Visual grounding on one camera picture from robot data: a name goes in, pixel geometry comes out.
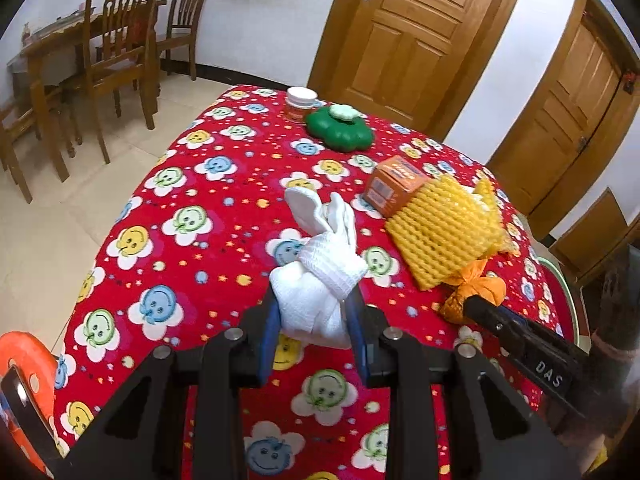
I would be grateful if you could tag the orange knotted plastic bag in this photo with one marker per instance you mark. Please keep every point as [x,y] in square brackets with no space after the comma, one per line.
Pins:
[477,287]

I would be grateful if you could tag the orange cardboard box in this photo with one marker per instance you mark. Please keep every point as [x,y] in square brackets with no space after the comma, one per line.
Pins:
[395,180]

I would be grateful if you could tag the yellow plastic bag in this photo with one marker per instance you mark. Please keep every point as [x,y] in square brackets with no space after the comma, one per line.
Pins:
[494,212]

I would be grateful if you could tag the green flower-shaped container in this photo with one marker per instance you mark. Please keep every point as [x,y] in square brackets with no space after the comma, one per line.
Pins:
[340,132]

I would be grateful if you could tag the yellow foam fruit net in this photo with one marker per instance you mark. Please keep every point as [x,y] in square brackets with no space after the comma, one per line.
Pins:
[440,230]

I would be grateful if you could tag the wooden door with latch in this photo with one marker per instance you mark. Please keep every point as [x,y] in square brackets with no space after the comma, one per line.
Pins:
[565,125]

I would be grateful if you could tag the wooden dining table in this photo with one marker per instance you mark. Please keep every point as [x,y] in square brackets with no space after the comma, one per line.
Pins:
[42,60]

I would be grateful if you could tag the red smiley flower tablecloth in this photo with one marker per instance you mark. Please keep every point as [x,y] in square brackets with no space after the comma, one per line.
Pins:
[200,240]

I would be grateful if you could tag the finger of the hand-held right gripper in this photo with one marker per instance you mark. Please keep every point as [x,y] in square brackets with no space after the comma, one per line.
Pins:
[505,322]

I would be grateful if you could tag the orange polka dot object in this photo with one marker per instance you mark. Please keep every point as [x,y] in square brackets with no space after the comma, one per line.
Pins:
[25,355]

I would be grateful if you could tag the large wooden chair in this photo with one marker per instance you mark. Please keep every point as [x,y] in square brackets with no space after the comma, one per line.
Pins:
[100,75]

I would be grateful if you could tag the red basin with green rim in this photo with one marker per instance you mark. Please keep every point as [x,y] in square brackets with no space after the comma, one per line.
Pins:
[561,300]

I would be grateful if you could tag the small wooden chair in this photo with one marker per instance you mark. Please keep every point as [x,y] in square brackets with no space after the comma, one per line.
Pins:
[187,35]

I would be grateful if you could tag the low wooden cabinet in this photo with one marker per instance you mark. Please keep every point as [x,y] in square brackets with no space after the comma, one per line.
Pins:
[595,240]

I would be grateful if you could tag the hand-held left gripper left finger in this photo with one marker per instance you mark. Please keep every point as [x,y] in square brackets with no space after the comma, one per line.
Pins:
[270,332]

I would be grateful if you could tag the white knotted cloth bundle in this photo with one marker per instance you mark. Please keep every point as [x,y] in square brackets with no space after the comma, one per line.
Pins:
[310,290]

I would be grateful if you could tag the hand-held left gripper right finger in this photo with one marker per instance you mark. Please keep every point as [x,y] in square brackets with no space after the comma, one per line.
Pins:
[358,332]

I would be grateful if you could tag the white jar with orange label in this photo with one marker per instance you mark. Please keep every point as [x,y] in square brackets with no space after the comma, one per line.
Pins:
[300,102]

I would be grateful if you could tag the black flat device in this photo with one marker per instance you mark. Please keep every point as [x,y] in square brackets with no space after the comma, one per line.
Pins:
[25,410]

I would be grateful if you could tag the red door ornament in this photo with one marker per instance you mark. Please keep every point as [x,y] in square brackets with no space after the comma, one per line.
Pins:
[630,82]

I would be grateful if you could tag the wooden panel door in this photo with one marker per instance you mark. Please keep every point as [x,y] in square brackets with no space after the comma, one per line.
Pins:
[410,35]

